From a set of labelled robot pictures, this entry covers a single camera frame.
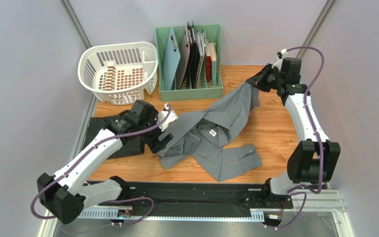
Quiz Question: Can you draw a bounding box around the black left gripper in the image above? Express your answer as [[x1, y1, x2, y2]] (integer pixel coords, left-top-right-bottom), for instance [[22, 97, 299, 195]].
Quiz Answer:
[[138, 110, 173, 153]]

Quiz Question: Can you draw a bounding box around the grey long sleeve shirt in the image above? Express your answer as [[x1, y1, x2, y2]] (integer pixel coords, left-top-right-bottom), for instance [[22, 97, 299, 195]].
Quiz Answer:
[[157, 82, 262, 181]]

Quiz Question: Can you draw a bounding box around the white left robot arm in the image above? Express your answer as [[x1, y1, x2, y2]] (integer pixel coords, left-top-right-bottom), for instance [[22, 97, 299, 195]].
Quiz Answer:
[[30, 100, 178, 224]]

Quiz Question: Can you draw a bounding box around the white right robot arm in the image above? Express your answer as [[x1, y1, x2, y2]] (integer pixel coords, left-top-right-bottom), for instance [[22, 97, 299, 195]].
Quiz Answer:
[[246, 57, 341, 195]]

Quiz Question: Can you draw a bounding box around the dark striped folded shirt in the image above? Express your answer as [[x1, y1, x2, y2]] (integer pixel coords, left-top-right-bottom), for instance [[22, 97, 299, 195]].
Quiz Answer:
[[82, 117, 146, 159]]

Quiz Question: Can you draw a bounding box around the red book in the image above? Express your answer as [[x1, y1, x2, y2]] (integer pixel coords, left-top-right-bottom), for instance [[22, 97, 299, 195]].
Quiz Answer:
[[205, 38, 211, 82]]

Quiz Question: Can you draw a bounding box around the teal book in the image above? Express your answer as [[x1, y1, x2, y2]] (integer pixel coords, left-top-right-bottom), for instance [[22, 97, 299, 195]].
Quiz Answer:
[[209, 42, 217, 86]]

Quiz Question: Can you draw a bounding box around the black folder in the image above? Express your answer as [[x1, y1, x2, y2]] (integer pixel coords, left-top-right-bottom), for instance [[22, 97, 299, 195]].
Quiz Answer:
[[187, 22, 199, 89]]

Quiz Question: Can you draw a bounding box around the green file organizer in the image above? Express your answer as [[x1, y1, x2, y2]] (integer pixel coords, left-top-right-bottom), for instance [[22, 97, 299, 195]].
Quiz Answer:
[[155, 23, 224, 101]]

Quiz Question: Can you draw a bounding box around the pink grey clipboard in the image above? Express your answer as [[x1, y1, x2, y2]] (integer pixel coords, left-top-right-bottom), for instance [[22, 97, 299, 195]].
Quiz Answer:
[[176, 23, 191, 90]]

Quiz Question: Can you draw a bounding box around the white plastic laundry basket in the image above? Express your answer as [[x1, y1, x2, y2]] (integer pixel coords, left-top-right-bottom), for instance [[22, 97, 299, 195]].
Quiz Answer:
[[77, 41, 159, 105]]

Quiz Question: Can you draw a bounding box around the light blue clipboard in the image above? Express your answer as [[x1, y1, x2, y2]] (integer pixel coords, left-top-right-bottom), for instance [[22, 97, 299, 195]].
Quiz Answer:
[[162, 28, 181, 90]]

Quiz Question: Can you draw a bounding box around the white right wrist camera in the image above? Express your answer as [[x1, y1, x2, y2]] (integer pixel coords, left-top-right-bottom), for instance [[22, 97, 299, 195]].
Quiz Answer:
[[271, 48, 288, 70]]

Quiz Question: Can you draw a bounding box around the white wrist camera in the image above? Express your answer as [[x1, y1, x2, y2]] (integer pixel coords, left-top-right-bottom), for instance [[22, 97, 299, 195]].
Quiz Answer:
[[156, 111, 178, 132], [271, 48, 288, 70]]

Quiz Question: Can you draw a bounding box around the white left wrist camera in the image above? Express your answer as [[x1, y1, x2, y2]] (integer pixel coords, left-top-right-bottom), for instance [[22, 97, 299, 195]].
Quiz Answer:
[[156, 111, 178, 132]]

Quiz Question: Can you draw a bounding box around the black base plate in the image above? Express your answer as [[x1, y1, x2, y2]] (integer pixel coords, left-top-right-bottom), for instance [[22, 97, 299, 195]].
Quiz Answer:
[[87, 180, 327, 218]]

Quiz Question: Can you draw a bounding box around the white slotted cable duct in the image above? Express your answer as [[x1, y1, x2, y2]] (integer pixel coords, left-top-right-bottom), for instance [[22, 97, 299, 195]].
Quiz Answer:
[[78, 208, 265, 222]]

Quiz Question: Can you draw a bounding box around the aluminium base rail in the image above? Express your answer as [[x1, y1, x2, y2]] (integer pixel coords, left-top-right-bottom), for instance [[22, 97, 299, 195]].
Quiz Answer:
[[47, 189, 347, 221]]

